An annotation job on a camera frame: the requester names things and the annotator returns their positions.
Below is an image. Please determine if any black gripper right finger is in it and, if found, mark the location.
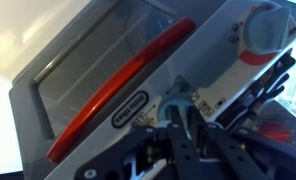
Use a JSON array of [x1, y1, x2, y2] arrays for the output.
[[187, 106, 270, 180]]

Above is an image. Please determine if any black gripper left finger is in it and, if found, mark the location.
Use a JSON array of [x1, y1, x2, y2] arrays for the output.
[[167, 116, 206, 180]]

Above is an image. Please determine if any red stove back knob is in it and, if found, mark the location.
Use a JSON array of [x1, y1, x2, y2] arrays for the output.
[[259, 122, 292, 142]]

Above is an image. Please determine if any grey toy oven stove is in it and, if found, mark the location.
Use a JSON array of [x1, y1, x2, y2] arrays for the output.
[[10, 0, 296, 180]]

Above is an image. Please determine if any red oven door handle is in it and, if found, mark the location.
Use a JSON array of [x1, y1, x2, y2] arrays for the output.
[[47, 17, 196, 163]]

